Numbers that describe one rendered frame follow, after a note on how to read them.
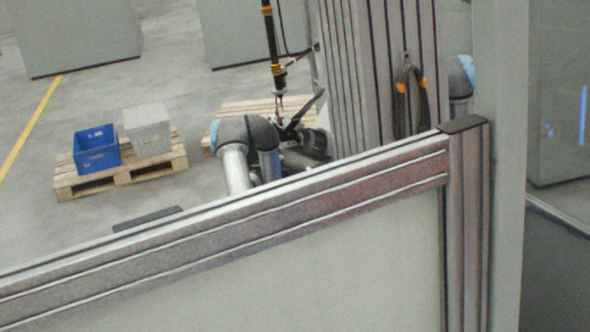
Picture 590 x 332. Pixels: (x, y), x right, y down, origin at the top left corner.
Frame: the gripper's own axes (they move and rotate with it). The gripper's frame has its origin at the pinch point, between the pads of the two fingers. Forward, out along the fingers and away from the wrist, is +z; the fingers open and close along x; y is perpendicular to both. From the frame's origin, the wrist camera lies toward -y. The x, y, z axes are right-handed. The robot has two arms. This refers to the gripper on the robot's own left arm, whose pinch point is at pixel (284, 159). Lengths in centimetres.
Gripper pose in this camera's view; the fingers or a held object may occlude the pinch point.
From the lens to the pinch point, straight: 262.2
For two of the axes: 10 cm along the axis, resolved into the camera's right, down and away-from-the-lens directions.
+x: 2.3, 9.0, 3.7
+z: 4.8, -4.4, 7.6
